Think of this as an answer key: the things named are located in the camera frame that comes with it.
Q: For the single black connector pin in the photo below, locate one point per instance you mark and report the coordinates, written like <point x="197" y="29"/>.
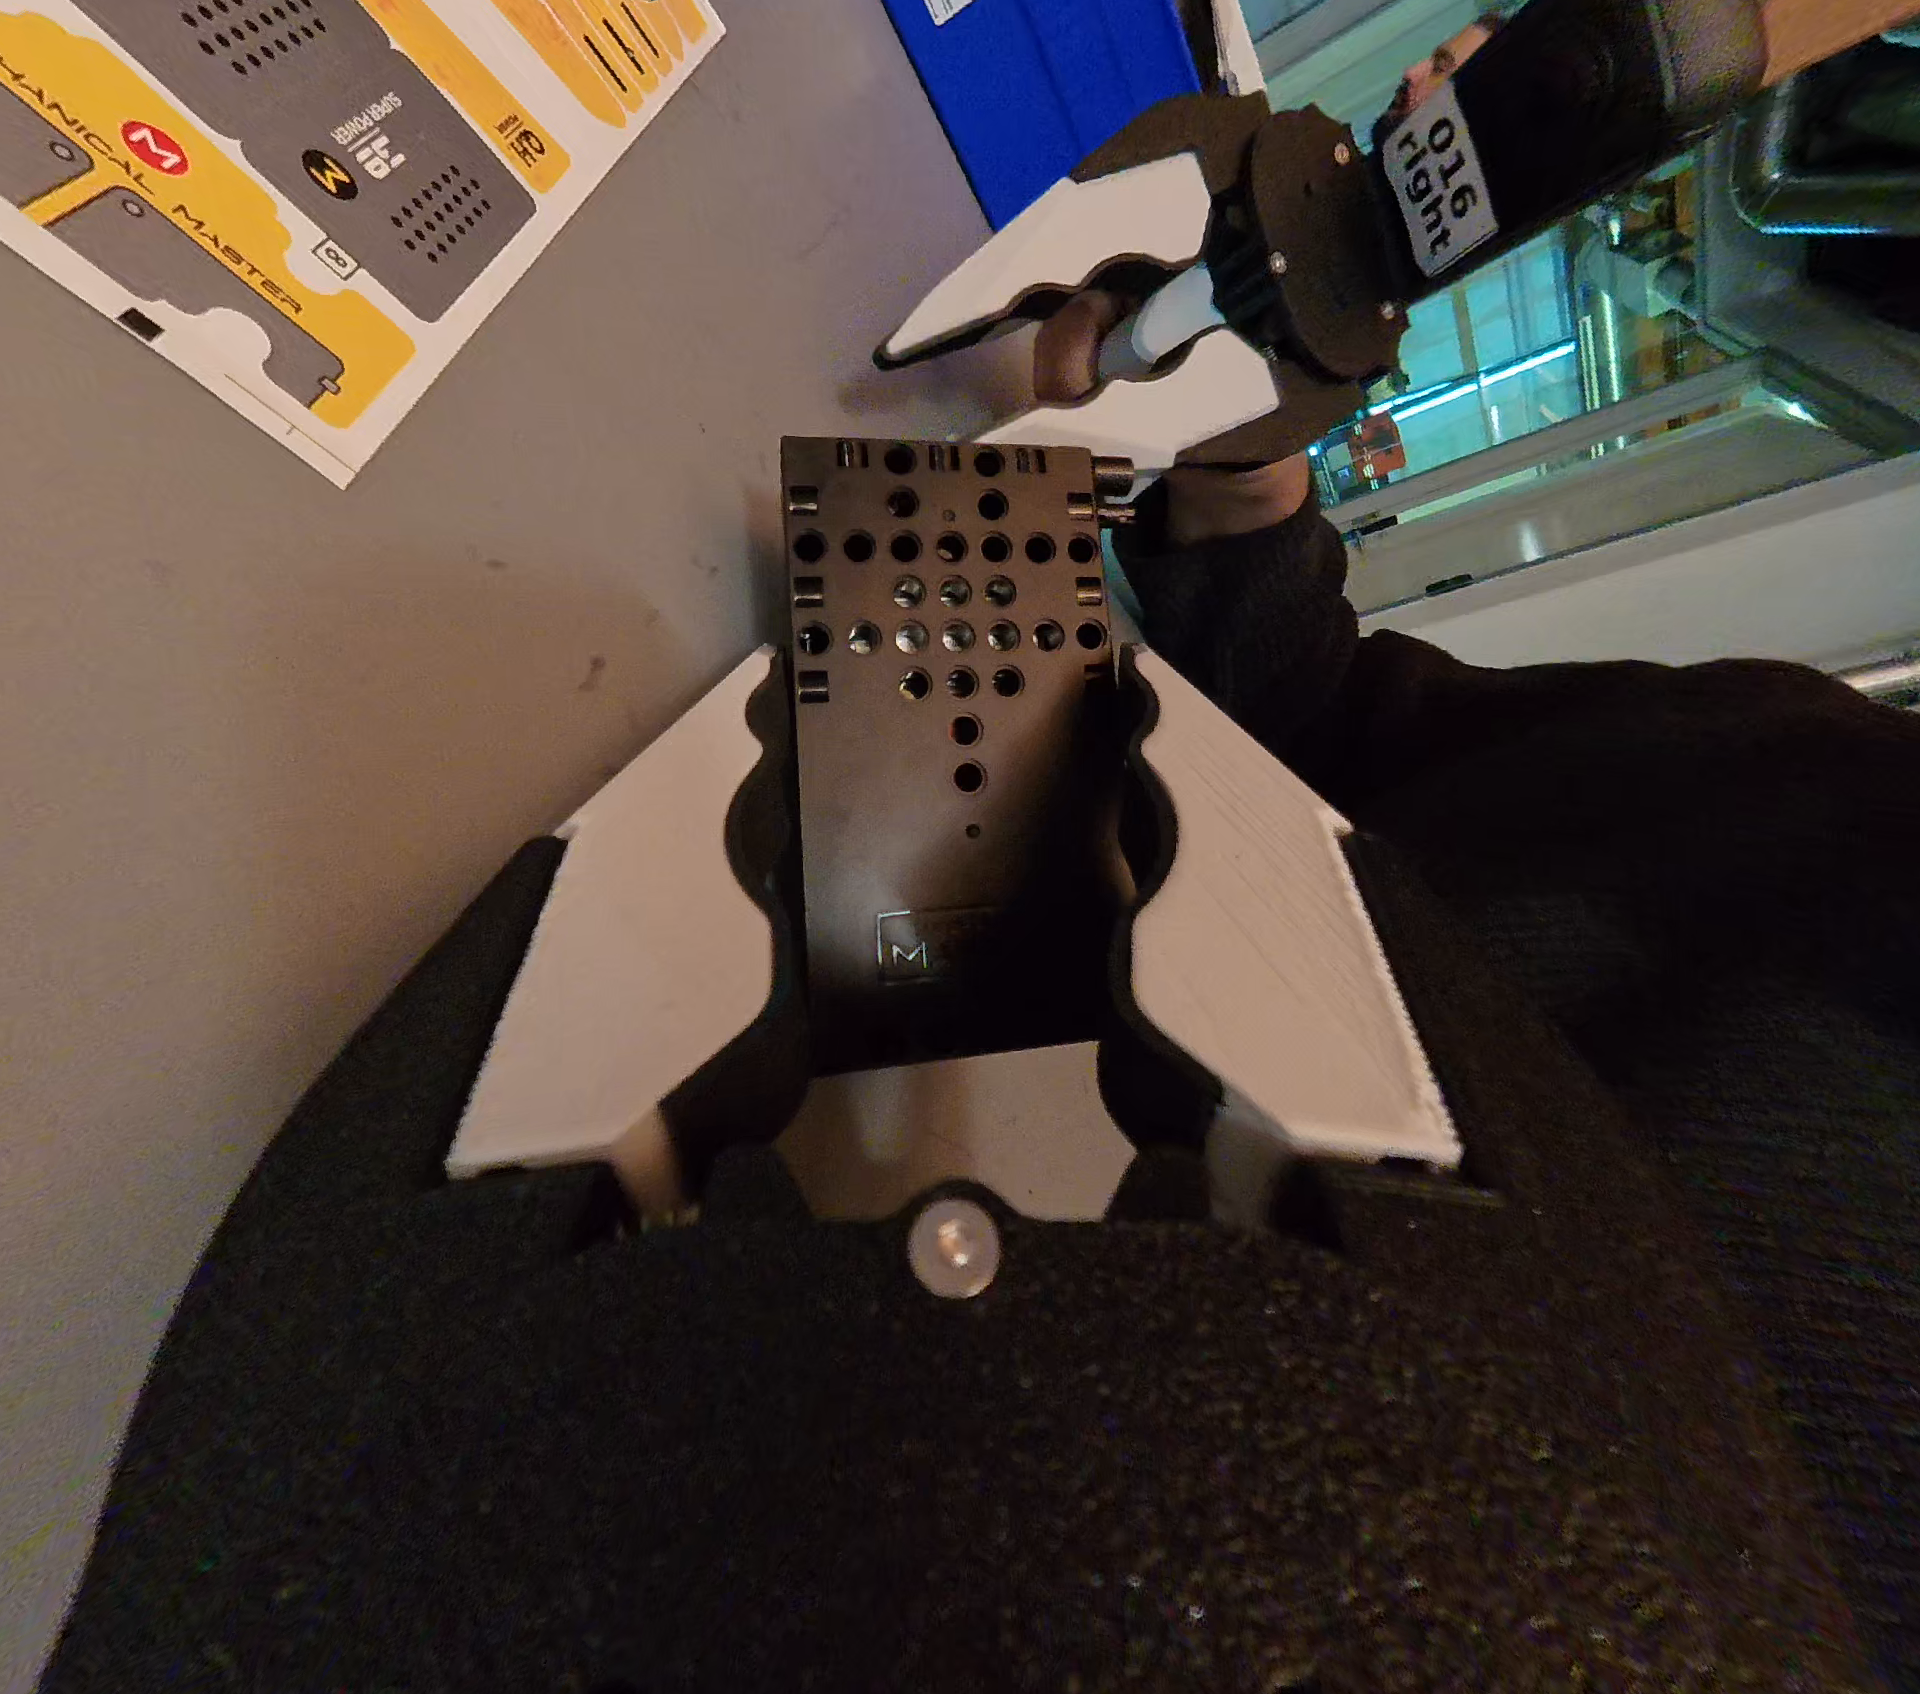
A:
<point x="1114" y="478"/>

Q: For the person's right hand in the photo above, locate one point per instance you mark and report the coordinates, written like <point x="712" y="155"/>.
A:
<point x="1082" y="345"/>

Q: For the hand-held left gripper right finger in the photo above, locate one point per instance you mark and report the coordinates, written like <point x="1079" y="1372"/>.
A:
<point x="1274" y="975"/>

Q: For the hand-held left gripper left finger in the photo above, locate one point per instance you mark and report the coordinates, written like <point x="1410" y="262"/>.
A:
<point x="631" y="975"/>

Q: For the person's right forearm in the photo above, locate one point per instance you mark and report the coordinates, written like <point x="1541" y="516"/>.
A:
<point x="1274" y="644"/>

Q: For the black perforated building block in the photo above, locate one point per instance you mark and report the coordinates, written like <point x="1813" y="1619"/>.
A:
<point x="961" y="854"/>

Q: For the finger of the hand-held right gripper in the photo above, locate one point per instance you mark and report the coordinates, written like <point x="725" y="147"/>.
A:
<point x="1051" y="247"/>
<point x="1200" y="413"/>

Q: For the blue storage bin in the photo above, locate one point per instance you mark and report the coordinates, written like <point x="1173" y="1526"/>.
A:
<point x="1051" y="74"/>

